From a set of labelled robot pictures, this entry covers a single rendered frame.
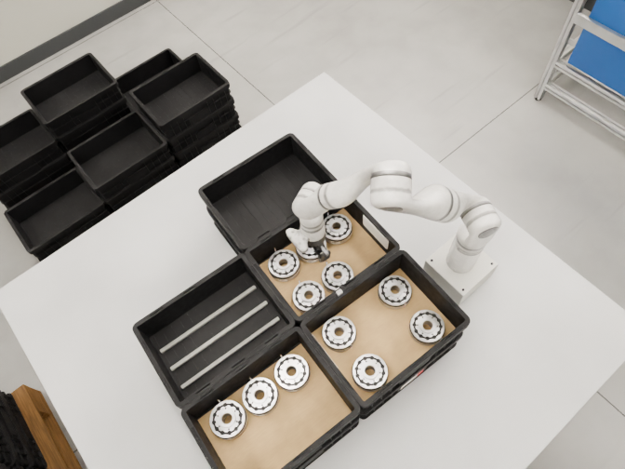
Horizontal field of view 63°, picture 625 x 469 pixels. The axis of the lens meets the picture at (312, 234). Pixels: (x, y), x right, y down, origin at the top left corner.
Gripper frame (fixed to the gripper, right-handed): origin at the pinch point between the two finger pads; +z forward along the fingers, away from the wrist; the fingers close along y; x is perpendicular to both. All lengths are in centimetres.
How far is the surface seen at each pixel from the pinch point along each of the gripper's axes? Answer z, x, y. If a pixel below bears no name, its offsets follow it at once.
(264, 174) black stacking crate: 2.5, -5.0, 38.6
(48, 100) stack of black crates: 36, 46, 173
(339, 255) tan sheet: 2.3, -5.6, -4.7
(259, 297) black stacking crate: 2.5, 23.3, -0.5
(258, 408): -1, 43, -29
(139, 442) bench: 15, 78, -11
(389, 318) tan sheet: 2.3, -4.2, -31.5
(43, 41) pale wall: 75, 29, 277
